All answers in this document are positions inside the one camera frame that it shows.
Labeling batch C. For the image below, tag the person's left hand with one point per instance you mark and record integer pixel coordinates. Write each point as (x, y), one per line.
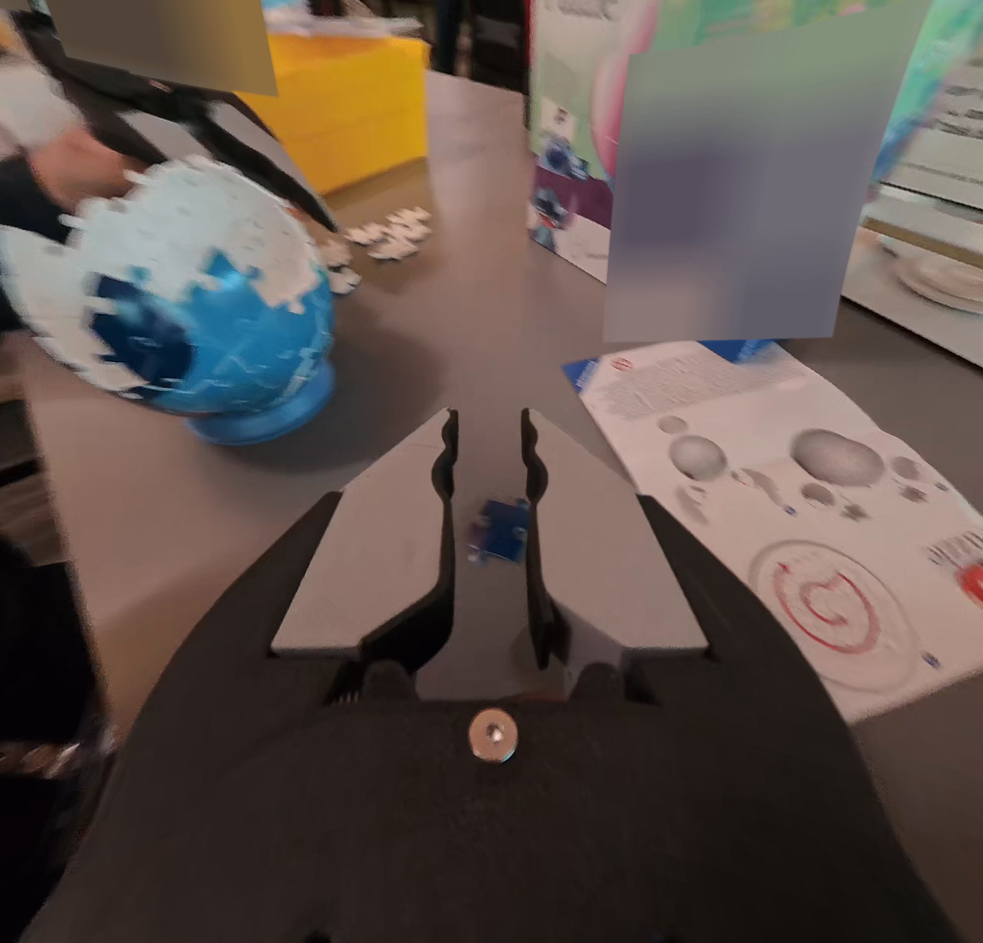
(88, 163)

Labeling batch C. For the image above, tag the white instruction sheet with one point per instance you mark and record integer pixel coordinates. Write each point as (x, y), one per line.
(768, 536)

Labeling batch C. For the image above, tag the person's left forearm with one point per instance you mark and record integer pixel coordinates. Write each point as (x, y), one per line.
(23, 198)

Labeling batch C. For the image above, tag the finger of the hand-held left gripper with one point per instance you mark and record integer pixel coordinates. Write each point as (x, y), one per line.
(257, 148)
(176, 140)

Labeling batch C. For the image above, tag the white round plastic disc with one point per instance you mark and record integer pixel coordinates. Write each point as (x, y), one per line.
(944, 275)

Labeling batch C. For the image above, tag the blue puzzle ball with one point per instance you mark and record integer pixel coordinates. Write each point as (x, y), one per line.
(230, 305)

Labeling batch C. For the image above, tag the blue plastic ball stand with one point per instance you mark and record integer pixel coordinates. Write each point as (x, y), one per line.
(261, 421)

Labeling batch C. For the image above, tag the blue puzzle piece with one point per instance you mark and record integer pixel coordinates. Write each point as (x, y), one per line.
(503, 532)

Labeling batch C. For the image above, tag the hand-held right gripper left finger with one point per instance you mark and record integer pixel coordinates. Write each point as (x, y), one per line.
(368, 567)

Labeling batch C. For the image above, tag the open white cardboard box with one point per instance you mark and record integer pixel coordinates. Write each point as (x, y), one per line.
(921, 190)

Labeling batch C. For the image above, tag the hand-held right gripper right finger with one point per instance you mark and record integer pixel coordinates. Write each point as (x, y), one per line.
(614, 574)

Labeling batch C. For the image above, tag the cardboard puzzle box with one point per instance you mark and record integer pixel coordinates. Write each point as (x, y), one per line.
(568, 114)

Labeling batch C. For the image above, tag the yellow plastic bin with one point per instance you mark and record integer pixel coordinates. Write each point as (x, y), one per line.
(345, 106)

